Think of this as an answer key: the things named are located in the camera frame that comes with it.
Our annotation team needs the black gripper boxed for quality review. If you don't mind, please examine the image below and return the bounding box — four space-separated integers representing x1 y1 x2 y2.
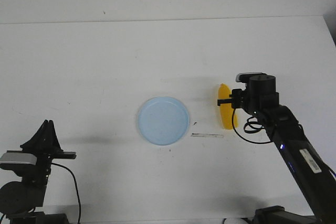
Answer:
20 120 77 172
217 74 279 115

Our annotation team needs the yellow toy corn cob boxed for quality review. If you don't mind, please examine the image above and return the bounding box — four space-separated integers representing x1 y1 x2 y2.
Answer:
216 83 239 130

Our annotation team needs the light blue round plate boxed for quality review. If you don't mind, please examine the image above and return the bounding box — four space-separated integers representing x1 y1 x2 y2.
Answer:
136 97 190 146

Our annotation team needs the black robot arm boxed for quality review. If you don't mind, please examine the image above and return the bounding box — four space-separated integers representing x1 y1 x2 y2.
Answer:
1 120 76 223
217 72 335 223

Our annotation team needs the strip of clear tape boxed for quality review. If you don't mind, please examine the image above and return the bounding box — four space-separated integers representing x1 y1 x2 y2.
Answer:
191 133 224 138

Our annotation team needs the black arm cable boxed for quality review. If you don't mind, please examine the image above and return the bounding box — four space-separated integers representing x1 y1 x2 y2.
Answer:
51 163 82 224
231 108 279 145

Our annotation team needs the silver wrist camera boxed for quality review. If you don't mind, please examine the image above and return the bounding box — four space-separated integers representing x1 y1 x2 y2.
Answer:
235 72 266 83
1 152 37 165

